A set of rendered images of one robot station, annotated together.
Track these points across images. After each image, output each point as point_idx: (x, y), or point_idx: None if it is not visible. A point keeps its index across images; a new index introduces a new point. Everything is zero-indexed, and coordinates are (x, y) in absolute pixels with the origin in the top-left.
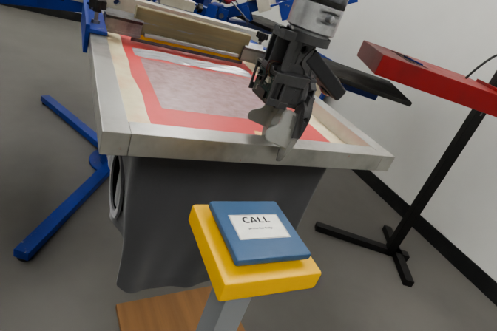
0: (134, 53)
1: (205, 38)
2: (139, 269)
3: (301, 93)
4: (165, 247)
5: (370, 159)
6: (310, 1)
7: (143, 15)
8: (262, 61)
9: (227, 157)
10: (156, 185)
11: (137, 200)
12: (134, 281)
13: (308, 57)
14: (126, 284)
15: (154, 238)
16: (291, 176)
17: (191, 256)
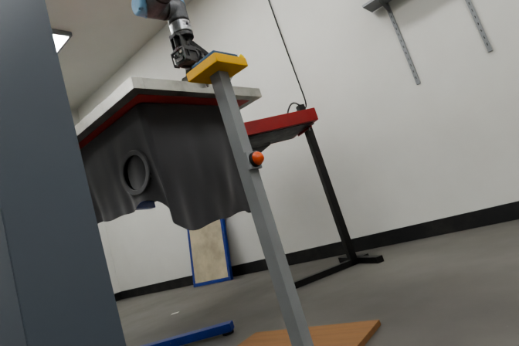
0: None
1: None
2: (181, 205)
3: (196, 53)
4: (187, 185)
5: (249, 89)
6: (176, 20)
7: None
8: (173, 52)
9: (186, 89)
10: (161, 136)
11: (156, 147)
12: (184, 218)
13: (189, 42)
14: (180, 220)
15: (178, 177)
16: (223, 124)
17: (206, 191)
